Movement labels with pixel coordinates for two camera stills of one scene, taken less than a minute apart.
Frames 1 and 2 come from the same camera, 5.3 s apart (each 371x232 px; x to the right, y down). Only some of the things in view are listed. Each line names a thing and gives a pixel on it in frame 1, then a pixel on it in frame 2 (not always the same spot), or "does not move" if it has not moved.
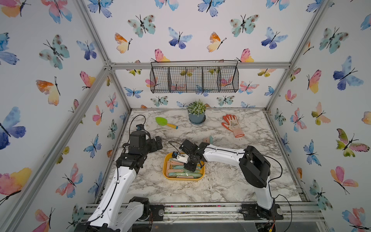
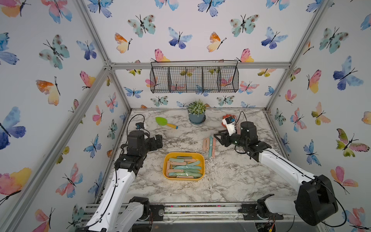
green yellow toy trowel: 163,122 does not move
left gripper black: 154,148 does not move
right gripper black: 189,167 to 225,137
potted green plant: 196,112 does not move
